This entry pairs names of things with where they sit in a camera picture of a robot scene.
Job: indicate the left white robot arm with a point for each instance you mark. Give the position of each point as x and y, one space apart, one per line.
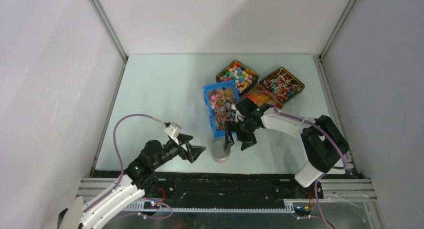
137 180

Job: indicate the silver jar lid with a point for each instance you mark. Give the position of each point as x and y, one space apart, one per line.
218 148

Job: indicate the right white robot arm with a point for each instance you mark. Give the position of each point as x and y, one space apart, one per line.
323 143

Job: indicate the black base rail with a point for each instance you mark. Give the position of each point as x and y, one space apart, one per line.
230 191

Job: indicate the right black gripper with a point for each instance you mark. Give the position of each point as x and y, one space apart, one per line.
230 126

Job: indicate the clear plastic scoop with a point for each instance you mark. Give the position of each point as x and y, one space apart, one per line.
281 141

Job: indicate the tin of gummy candies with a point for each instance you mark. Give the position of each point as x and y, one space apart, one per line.
260 95

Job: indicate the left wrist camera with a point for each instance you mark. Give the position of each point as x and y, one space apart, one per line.
172 129

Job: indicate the tin of lollipops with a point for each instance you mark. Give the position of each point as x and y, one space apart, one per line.
283 84

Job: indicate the tin of square candies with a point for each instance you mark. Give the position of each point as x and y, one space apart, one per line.
244 78

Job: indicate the clear plastic jar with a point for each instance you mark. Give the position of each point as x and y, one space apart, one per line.
220 158

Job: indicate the blue plastic candy bin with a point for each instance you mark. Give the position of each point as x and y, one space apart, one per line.
220 97

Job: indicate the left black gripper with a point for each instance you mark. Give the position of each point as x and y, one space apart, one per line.
195 151

